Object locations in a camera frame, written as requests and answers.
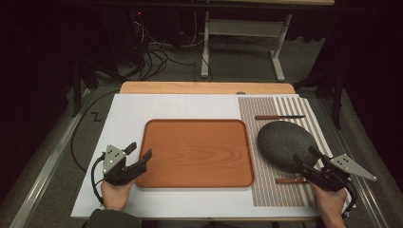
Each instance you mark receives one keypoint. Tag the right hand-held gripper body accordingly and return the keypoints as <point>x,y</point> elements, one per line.
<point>329,179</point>

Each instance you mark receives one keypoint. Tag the person's left hand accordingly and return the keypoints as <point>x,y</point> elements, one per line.
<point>115,195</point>

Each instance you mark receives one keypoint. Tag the person's right hand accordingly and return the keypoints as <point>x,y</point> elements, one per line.
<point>331,201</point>

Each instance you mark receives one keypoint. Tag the black stand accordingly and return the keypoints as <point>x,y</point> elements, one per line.
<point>76,91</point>
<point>337,101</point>

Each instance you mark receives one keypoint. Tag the dark grey textured plate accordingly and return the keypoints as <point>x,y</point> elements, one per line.
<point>282,142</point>

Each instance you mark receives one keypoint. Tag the white board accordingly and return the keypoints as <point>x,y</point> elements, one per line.
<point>133,110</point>

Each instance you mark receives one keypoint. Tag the white metal desk frame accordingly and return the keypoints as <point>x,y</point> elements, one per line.
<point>244,28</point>

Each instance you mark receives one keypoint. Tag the striped woven placemat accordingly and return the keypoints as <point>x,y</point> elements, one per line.
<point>263,107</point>

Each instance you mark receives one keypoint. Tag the brown wooden tray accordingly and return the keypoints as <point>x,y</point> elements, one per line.
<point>196,152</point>

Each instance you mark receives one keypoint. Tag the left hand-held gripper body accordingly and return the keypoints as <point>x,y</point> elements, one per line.
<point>111,158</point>

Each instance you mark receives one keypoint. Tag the metal floor rail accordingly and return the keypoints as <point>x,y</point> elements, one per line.
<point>364,196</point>
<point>47,164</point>

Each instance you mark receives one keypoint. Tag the light wooden table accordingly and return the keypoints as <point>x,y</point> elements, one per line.
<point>206,87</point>

